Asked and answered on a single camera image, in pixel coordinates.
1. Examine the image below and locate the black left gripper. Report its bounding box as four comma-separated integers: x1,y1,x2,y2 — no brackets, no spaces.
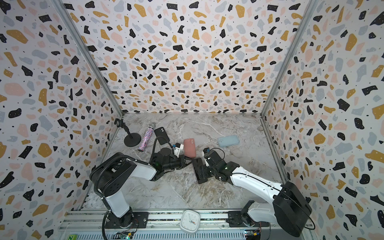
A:
162,155,194,172

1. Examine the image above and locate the pink silicone phone case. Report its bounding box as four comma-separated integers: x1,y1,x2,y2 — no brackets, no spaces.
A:
184,138,197,159

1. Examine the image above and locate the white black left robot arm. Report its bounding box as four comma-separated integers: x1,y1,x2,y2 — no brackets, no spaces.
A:
90,148,189,219

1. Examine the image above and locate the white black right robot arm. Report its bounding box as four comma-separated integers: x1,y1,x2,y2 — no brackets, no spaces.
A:
196,148,312,237

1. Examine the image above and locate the black phone case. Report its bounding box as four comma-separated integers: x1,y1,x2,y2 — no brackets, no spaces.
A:
154,127,170,145

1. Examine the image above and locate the light blue phone case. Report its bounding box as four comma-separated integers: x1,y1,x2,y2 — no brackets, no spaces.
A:
218,135,240,148

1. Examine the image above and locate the purple glitter microphone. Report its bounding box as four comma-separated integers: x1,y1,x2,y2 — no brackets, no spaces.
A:
138,123,156,152

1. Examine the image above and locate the black round microphone stand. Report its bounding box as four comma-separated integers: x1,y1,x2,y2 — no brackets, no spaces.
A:
114,119,142,147

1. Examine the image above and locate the white square clock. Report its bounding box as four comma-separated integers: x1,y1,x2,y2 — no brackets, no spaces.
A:
180,210,201,234

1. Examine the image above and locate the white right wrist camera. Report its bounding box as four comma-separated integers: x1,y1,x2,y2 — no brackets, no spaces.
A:
202,148,210,167

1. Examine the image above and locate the black corrugated cable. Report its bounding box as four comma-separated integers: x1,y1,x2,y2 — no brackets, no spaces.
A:
89,136,175,199

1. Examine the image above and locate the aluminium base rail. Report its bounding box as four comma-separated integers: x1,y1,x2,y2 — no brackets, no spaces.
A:
58,210,295,240

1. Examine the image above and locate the aluminium frame post right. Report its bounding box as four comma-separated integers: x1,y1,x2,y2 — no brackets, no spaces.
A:
261,0,319,119

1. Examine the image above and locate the aluminium frame post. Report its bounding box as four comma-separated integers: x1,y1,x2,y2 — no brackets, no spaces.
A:
261,0,319,119
52,1,124,118

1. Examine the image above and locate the aluminium frame post left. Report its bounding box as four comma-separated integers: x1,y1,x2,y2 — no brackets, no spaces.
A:
52,1,124,118

